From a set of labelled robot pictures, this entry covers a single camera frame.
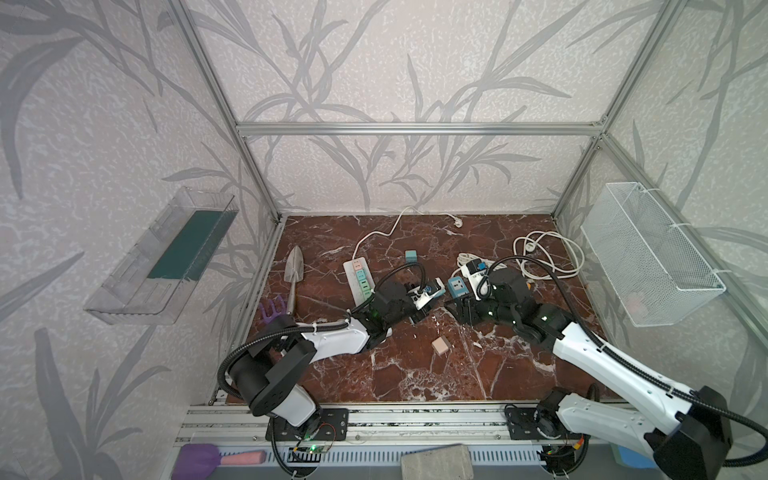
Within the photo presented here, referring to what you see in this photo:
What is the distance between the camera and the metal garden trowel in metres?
1.01

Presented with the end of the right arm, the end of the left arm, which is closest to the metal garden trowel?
the end of the left arm

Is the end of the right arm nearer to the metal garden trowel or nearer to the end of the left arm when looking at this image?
the end of the left arm
